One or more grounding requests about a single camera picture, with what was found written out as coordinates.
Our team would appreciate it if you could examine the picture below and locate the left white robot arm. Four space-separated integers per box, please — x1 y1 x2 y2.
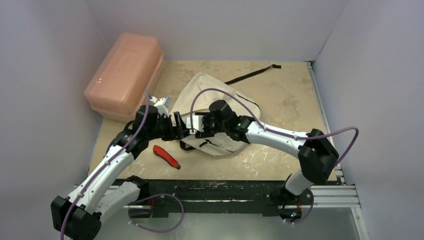
50 104 189 240

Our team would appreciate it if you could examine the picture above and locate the purple cable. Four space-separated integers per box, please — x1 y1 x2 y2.
59 89 185 240
189 88 360 226

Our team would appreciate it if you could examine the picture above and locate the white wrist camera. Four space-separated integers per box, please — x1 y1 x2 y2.
186 115 204 135
150 96 172 118

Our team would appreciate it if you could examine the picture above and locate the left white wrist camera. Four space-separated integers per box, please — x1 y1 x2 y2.
150 96 172 118

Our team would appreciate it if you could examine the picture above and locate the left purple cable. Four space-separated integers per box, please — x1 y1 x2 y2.
59 89 185 240

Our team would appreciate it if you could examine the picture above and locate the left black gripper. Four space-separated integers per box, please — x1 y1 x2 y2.
146 111 192 141

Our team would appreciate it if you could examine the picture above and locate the red utility knife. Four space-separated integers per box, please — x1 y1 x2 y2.
153 145 181 170

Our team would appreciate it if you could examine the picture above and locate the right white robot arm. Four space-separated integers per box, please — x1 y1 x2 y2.
186 100 339 204

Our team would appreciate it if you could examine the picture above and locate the pink plastic storage box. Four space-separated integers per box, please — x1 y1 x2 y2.
84 32 164 122

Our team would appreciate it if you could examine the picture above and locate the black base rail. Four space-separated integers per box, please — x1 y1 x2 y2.
109 178 342 220

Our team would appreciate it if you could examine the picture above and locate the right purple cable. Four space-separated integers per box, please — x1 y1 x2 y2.
189 88 360 226

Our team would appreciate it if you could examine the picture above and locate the beige backpack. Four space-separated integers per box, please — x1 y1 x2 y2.
172 64 281 157

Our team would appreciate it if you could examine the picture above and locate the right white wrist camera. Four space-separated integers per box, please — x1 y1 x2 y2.
186 115 204 135

